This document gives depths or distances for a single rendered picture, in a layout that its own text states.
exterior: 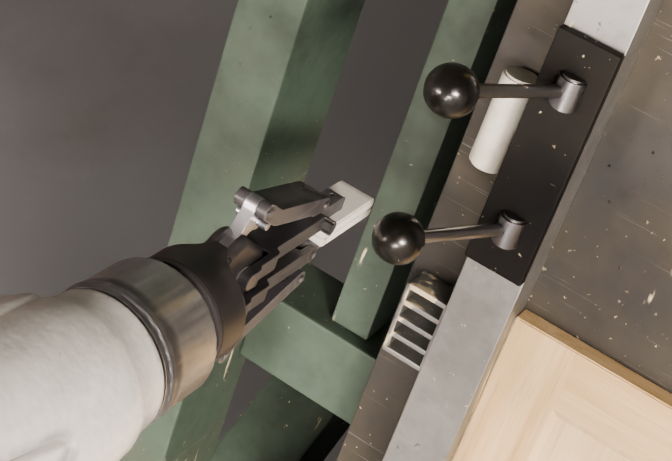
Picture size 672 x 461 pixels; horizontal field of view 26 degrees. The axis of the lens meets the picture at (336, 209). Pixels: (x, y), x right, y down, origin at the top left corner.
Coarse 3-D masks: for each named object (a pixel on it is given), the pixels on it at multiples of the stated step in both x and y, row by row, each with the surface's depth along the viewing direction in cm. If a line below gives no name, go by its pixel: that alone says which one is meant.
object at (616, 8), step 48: (576, 0) 101; (624, 0) 100; (624, 48) 101; (576, 192) 111; (480, 288) 113; (528, 288) 113; (480, 336) 114; (432, 384) 118; (480, 384) 116; (432, 432) 120
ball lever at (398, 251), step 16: (384, 224) 102; (400, 224) 101; (416, 224) 102; (496, 224) 108; (512, 224) 107; (384, 240) 101; (400, 240) 101; (416, 240) 102; (432, 240) 104; (448, 240) 105; (496, 240) 109; (512, 240) 108; (384, 256) 102; (400, 256) 102; (416, 256) 102
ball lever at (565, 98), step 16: (448, 64) 96; (432, 80) 96; (448, 80) 95; (464, 80) 96; (560, 80) 102; (576, 80) 102; (432, 96) 96; (448, 96) 95; (464, 96) 96; (480, 96) 98; (496, 96) 99; (512, 96) 100; (528, 96) 101; (544, 96) 101; (560, 96) 102; (576, 96) 102; (448, 112) 96; (464, 112) 96
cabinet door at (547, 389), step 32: (544, 320) 116; (512, 352) 116; (544, 352) 114; (576, 352) 113; (512, 384) 117; (544, 384) 115; (576, 384) 114; (608, 384) 113; (640, 384) 112; (480, 416) 120; (512, 416) 118; (544, 416) 116; (576, 416) 115; (608, 416) 113; (640, 416) 112; (480, 448) 121; (512, 448) 119; (544, 448) 118; (576, 448) 116; (608, 448) 115; (640, 448) 113
